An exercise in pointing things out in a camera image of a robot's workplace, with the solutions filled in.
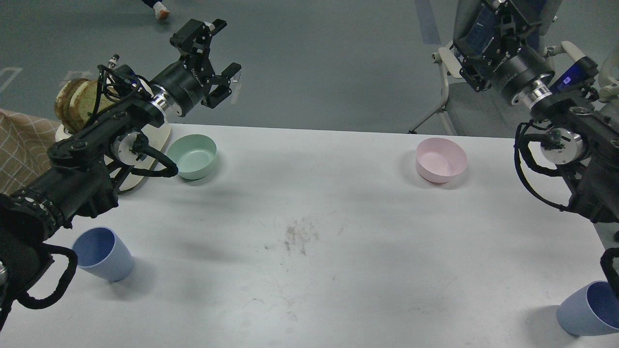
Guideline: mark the pink bowl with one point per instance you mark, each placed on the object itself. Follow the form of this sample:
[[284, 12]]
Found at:
[[439, 160]]

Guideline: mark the person's foot with shoe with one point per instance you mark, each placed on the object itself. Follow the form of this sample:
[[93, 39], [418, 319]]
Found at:
[[159, 9]]

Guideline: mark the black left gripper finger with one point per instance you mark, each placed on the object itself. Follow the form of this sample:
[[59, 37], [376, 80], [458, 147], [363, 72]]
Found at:
[[216, 88], [196, 34]]

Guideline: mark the green bowl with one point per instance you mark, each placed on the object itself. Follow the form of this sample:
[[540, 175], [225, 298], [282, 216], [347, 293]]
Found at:
[[195, 155]]

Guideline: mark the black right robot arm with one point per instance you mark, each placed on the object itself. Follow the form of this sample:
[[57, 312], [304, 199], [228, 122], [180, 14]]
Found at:
[[566, 155]]

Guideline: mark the grey office chair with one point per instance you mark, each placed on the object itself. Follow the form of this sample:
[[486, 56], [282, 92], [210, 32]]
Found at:
[[449, 72]]

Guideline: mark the brown checkered cloth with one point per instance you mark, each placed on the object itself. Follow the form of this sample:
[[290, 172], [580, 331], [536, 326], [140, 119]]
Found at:
[[24, 144]]

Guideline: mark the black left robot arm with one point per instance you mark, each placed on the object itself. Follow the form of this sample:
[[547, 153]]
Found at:
[[88, 168]]

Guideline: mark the toast slice back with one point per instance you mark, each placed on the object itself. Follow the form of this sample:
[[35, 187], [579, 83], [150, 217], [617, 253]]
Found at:
[[62, 102]]

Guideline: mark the toast slice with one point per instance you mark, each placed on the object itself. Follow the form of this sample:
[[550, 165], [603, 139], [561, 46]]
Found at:
[[62, 102], [81, 105]]

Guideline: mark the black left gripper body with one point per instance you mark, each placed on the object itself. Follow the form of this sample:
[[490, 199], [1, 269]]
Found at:
[[183, 80]]

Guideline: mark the toast slice front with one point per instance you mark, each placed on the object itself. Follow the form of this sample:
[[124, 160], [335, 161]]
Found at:
[[81, 105]]

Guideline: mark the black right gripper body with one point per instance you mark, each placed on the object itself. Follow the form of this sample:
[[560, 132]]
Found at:
[[497, 43]]

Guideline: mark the blue cup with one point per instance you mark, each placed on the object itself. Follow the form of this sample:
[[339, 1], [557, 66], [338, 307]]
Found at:
[[102, 253], [592, 310]]

